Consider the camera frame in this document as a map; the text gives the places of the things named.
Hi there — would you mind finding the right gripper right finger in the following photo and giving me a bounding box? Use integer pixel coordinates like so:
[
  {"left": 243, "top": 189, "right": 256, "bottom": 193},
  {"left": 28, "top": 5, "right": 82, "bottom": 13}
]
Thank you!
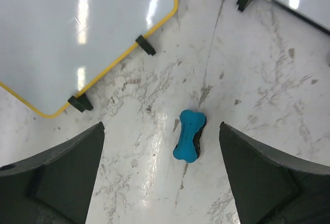
[{"left": 219, "top": 123, "right": 329, "bottom": 223}]

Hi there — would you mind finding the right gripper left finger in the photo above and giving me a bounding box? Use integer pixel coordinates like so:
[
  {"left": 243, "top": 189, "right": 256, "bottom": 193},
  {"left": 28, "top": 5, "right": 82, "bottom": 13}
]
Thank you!
[{"left": 1, "top": 122, "right": 105, "bottom": 223}]

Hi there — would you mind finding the yellow framed small whiteboard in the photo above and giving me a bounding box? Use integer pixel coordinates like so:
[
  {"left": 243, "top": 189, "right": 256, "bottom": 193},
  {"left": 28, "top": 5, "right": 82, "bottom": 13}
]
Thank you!
[{"left": 1, "top": 0, "right": 178, "bottom": 118}]

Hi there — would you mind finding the blue black whiteboard eraser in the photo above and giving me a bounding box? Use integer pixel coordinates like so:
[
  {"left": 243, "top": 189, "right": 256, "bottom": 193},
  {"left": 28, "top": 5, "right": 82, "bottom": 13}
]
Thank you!
[{"left": 173, "top": 109, "right": 207, "bottom": 163}]

